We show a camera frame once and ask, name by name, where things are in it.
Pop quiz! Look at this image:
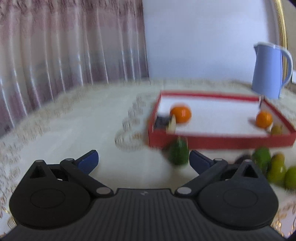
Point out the green tomato fruit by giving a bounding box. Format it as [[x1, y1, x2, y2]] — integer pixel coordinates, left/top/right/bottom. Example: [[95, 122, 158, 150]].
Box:
[[285, 166, 296, 190], [266, 159, 287, 186]]

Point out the green cucumber cut piece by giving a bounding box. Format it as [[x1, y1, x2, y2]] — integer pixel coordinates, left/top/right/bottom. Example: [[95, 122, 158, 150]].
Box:
[[252, 147, 271, 174]]

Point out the green cucumber end with stem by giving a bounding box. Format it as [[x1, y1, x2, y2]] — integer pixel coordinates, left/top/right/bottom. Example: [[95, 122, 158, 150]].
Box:
[[168, 137, 189, 166]]

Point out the small orange mandarin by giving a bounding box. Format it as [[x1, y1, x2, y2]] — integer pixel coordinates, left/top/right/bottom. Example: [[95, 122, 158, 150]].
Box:
[[255, 110, 273, 129]]

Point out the large orange mandarin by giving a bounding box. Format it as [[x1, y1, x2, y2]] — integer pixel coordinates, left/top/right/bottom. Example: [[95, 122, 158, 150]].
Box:
[[170, 105, 192, 124]]

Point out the red shallow cardboard box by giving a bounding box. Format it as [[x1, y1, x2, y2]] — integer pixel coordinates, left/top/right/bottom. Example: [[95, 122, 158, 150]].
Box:
[[147, 91, 295, 150]]

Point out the cream floral tablecloth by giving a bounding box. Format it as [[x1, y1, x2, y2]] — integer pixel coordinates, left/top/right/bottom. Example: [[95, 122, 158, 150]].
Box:
[[0, 78, 296, 237]]

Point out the blue electric kettle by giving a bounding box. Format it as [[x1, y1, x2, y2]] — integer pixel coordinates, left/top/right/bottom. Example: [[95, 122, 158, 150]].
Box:
[[252, 42, 293, 99]]

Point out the pink floral curtain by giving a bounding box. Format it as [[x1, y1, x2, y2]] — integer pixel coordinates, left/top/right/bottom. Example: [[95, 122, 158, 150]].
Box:
[[1, 1, 149, 135]]

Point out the white wall switch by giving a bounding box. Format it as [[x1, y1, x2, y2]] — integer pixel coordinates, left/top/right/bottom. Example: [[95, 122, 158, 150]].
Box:
[[292, 70, 296, 84]]

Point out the gold picture frame edge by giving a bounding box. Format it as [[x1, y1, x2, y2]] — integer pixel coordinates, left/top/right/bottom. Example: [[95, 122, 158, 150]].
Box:
[[273, 0, 287, 49]]

